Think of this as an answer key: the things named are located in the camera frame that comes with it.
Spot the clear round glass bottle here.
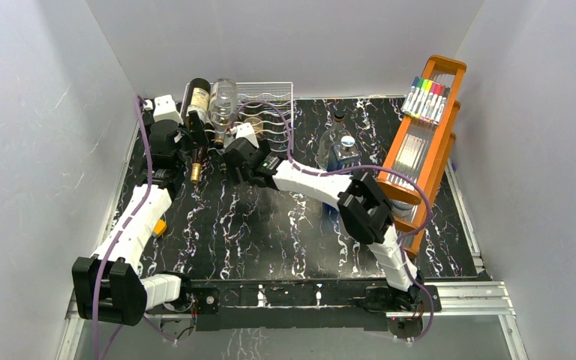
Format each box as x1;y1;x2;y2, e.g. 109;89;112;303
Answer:
208;78;238;149

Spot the aluminium frame rail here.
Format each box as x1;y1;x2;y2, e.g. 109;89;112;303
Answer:
56;114;530;360

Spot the brown lower rack bottle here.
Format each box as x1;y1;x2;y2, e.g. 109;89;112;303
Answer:
243;116;264;133

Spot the blue square glass bottle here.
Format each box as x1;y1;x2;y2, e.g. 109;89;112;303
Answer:
326;135;360;171

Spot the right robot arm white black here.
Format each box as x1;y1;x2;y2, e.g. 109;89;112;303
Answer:
223;138;422;311

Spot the white wire wine rack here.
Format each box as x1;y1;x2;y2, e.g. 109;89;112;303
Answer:
205;79;294;152

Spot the orange wooden rack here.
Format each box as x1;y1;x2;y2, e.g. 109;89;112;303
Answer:
376;55;467;233

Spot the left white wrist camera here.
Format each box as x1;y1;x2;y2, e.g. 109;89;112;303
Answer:
142;94;182;124

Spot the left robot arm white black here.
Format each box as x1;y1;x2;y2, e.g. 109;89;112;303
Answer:
71;112;194;326

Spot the pack of coloured markers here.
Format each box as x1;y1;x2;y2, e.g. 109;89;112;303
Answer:
400;76;451;125

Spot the purple cable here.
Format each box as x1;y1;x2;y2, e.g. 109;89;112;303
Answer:
91;93;156;360
235;100;436;343

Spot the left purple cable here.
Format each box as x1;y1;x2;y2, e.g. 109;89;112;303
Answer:
91;93;156;360

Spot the clear ribbed glass bottle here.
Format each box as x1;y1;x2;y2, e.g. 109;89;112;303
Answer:
316;110;350;170

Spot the yellow grey small block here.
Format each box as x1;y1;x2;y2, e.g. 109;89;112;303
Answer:
152;219;167;238

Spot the dark wine bottle gold cap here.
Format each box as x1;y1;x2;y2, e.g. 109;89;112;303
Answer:
182;78;211;185

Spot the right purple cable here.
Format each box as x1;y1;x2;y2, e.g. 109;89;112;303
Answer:
235;100;436;343

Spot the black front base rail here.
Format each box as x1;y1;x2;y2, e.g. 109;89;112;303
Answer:
147;278;443;335

